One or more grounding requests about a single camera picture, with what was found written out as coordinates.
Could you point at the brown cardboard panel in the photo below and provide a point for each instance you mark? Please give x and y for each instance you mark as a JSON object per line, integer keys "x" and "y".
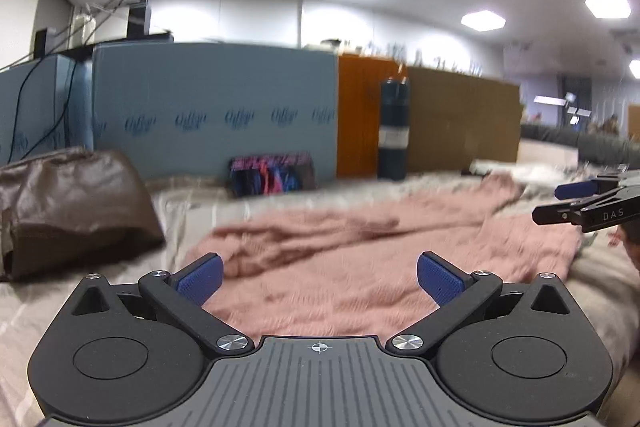
{"x": 460, "y": 117}

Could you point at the narrow blue foam panel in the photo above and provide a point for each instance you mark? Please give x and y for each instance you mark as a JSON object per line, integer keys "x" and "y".
{"x": 35, "y": 107}

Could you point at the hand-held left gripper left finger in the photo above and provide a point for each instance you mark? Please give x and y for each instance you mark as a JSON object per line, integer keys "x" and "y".
{"x": 200, "y": 279}

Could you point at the large blue foam panel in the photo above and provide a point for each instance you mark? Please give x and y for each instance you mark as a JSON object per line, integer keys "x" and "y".
{"x": 210, "y": 107}

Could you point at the orange cabinet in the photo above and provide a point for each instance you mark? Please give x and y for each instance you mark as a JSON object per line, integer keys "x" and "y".
{"x": 365, "y": 117}

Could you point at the person's right forearm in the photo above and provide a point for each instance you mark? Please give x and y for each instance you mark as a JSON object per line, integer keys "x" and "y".
{"x": 631, "y": 244}

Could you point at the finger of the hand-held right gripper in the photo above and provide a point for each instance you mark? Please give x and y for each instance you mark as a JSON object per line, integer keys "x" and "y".
{"x": 555, "y": 213}
{"x": 575, "y": 190}

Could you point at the pink knit garment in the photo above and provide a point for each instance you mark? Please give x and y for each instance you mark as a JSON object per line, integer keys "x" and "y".
{"x": 350, "y": 267}

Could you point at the bed with beige sheet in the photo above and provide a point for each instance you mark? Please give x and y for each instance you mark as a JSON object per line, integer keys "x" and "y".
{"x": 30, "y": 322}

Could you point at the grey sofa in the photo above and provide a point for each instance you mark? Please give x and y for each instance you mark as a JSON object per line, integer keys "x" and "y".
{"x": 580, "y": 139}

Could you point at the dark blue cylinder bag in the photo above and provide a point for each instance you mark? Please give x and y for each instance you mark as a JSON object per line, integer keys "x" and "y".
{"x": 393, "y": 132}

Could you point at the ceiling light panel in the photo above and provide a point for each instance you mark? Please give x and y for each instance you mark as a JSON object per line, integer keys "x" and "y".
{"x": 608, "y": 7}
{"x": 483, "y": 20}

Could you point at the black box on partition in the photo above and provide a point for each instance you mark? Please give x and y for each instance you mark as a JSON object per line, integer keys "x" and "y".
{"x": 137, "y": 19}

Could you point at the brown leather cushion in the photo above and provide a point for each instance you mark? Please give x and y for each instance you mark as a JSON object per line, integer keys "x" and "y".
{"x": 70, "y": 207}

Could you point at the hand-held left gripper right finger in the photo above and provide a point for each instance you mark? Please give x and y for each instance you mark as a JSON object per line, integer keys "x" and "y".
{"x": 440, "y": 279}

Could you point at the colourful patterned bag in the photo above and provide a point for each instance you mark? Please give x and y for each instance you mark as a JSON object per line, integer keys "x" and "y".
{"x": 272, "y": 174}

